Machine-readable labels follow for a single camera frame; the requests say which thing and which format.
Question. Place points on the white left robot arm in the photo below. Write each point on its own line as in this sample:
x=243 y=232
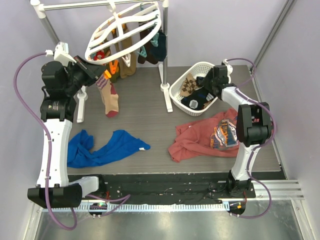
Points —
x=55 y=140

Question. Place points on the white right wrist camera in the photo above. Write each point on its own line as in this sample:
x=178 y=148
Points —
x=227 y=64

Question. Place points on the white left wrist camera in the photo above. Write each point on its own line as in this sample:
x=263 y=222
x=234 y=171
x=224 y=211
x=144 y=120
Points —
x=61 y=54

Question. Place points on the white perforated plastic basket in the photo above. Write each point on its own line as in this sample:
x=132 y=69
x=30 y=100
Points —
x=199 y=69

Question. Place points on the navy blue sock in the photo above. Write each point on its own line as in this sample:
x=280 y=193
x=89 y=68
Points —
x=159 y=47

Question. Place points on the red reindeer sock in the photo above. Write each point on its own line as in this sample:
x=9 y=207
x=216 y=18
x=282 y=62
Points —
x=99 y=55

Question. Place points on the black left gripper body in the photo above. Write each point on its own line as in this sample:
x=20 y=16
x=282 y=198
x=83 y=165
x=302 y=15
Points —
x=77 y=78

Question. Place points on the blue cloth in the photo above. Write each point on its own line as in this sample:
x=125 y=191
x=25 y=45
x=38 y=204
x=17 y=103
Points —
x=121 y=145

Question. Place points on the red t-shirt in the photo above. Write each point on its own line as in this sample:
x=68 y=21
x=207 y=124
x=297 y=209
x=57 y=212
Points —
x=215 y=136

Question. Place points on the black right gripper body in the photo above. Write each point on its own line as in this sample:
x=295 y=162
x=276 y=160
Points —
x=208 y=81

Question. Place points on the white clip sock hanger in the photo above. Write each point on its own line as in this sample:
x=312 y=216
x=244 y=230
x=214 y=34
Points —
x=119 y=26

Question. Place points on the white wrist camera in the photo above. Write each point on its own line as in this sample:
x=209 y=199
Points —
x=227 y=64
x=61 y=54

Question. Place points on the maroon purple striped sock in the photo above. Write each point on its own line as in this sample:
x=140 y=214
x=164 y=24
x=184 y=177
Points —
x=109 y=96

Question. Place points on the black blue sport sock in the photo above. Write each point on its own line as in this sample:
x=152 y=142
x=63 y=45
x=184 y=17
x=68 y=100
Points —
x=198 y=99

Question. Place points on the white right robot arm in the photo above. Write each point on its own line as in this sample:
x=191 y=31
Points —
x=253 y=126

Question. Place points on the white metal drying rack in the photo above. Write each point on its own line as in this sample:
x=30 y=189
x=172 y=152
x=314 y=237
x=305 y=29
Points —
x=128 y=37

